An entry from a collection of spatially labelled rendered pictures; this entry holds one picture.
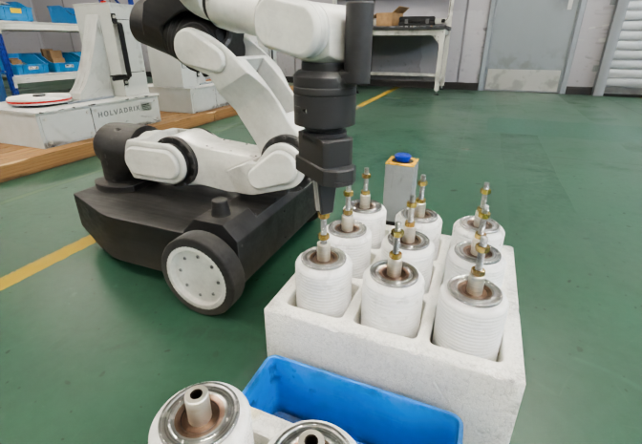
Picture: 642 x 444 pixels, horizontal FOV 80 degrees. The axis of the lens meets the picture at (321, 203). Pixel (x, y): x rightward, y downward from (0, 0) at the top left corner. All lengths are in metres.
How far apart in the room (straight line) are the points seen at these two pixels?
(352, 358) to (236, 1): 0.56
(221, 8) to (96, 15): 2.25
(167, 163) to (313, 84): 0.66
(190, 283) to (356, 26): 0.67
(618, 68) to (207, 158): 5.20
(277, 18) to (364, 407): 0.56
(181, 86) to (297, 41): 2.71
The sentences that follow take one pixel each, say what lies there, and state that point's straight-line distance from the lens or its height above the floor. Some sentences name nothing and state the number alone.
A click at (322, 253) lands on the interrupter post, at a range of 0.63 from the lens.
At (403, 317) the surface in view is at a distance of 0.61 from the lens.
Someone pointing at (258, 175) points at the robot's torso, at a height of 0.29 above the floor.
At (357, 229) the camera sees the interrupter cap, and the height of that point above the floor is 0.25.
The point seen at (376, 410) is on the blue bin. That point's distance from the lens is 0.65.
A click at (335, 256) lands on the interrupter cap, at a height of 0.25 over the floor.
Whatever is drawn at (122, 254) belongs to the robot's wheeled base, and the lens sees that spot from 1.16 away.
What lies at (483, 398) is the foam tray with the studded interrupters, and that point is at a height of 0.13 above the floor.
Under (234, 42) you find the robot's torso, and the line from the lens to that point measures 1.01.
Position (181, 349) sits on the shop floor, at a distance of 0.89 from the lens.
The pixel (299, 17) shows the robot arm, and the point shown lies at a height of 0.61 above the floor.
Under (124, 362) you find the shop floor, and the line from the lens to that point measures 0.90.
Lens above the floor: 0.58
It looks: 23 degrees down
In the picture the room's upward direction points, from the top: straight up
